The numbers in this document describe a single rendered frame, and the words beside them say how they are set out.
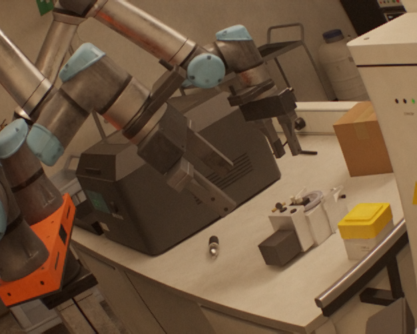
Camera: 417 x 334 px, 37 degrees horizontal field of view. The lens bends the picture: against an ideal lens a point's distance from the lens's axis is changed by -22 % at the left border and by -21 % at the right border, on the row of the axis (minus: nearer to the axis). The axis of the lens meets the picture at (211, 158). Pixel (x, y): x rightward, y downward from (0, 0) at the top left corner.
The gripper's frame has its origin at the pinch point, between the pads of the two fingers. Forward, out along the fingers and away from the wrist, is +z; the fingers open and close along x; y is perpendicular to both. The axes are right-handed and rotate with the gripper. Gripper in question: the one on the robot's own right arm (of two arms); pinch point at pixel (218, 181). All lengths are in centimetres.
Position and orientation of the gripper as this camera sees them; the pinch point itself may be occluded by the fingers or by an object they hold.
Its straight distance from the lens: 113.5
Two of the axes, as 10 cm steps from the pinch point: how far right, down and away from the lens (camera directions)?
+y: -6.7, 6.8, 2.9
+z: 7.4, 6.2, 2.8
